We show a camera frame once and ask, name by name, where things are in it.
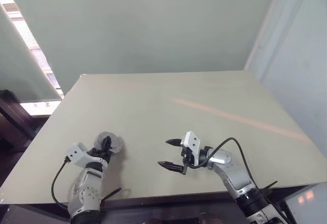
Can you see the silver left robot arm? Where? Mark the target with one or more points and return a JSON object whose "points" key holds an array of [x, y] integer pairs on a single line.
{"points": [[87, 196]]}

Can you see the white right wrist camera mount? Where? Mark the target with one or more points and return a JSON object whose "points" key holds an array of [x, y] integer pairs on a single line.
{"points": [[191, 144]]}

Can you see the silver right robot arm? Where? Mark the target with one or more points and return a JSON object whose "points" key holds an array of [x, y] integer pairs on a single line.
{"points": [[230, 173]]}

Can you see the dark wooden furniture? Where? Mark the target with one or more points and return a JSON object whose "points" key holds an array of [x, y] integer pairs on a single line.
{"points": [[12, 121]]}

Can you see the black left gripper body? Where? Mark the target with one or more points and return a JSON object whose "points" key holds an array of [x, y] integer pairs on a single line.
{"points": [[99, 153]]}

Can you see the black zip tie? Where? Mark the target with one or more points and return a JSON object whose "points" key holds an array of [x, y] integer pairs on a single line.
{"points": [[270, 185], [112, 193]]}

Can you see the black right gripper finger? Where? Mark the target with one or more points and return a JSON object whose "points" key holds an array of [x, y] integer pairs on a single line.
{"points": [[172, 167], [175, 142]]}

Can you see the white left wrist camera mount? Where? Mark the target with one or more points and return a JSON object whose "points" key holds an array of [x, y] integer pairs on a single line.
{"points": [[76, 155]]}

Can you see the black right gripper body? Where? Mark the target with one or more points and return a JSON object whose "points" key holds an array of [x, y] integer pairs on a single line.
{"points": [[186, 160]]}

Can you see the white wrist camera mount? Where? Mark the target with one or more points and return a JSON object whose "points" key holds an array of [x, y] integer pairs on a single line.
{"points": [[191, 144], [76, 155]]}

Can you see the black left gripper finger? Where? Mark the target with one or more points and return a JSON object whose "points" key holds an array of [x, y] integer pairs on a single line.
{"points": [[107, 144]]}

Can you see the grey roller blind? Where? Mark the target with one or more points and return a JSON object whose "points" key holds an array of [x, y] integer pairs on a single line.
{"points": [[15, 65]]}

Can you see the grey screen with orange spots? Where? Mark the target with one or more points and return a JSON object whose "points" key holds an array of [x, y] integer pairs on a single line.
{"points": [[314, 208]]}

